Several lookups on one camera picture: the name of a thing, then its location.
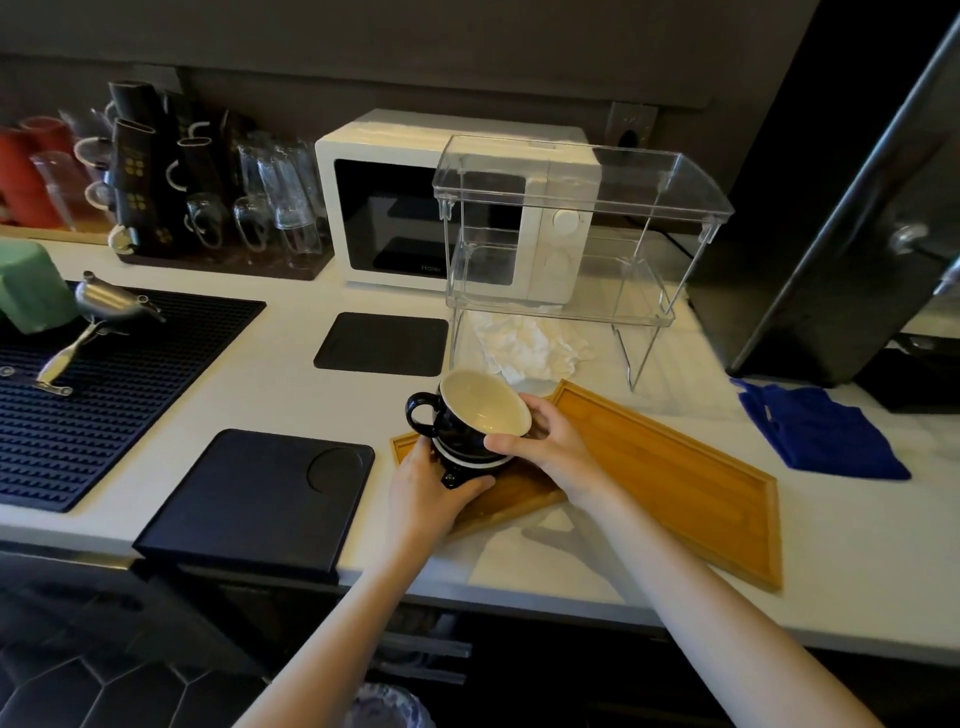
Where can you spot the steel milk pitcher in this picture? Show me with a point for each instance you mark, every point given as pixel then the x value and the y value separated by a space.
pixel 112 298

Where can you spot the black drip tray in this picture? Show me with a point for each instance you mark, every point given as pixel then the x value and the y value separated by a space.
pixel 911 379

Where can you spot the crumpled white paper towel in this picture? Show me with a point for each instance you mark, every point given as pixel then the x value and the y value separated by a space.
pixel 529 349

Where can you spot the clear drinking glass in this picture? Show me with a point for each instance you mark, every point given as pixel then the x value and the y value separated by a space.
pixel 64 191

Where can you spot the clear acrylic two-tier shelf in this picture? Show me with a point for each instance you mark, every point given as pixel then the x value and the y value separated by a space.
pixel 585 180

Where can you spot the person's right hand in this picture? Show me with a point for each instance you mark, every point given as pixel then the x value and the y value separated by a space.
pixel 562 454

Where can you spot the person's left hand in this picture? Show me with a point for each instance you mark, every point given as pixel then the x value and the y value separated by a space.
pixel 420 510

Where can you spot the wooden serving tray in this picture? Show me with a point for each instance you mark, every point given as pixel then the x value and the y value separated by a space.
pixel 675 480

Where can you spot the person's left forearm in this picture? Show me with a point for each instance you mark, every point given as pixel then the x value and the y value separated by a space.
pixel 330 645

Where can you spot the person's left thumb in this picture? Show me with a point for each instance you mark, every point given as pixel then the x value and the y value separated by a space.
pixel 471 493

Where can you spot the blue cloth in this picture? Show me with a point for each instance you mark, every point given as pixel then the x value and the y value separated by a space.
pixel 817 435

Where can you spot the person's right thumb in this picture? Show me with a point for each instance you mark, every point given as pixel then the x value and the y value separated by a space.
pixel 514 445

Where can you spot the person's right forearm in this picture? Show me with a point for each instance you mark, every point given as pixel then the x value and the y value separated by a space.
pixel 705 622

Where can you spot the tall black mug yellow print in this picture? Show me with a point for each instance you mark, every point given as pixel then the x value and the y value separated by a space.
pixel 139 187
pixel 201 169

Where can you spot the red cup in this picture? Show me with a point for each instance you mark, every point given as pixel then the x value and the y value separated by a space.
pixel 49 131
pixel 22 180

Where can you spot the black cup with cream inside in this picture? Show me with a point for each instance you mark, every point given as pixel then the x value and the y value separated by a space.
pixel 461 420

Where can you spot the wall power outlet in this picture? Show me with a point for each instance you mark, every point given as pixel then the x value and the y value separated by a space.
pixel 631 124

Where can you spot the dark tray under mugs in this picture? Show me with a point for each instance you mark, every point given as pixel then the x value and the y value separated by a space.
pixel 232 266

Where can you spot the black ribbed drying mat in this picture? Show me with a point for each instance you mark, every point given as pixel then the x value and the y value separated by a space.
pixel 112 405

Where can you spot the trash bin liner bag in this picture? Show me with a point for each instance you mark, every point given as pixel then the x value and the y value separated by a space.
pixel 390 709

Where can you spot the white microwave oven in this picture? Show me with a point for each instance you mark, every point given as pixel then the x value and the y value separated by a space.
pixel 390 217

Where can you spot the black tamping mat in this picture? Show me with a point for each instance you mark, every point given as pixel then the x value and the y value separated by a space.
pixel 247 502

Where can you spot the group of clear glass mugs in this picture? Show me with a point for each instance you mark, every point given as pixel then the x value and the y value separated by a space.
pixel 277 202

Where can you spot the green cup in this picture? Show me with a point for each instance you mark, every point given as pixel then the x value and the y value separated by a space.
pixel 30 289

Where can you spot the small black square mat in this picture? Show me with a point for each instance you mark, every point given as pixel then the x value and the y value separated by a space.
pixel 382 343

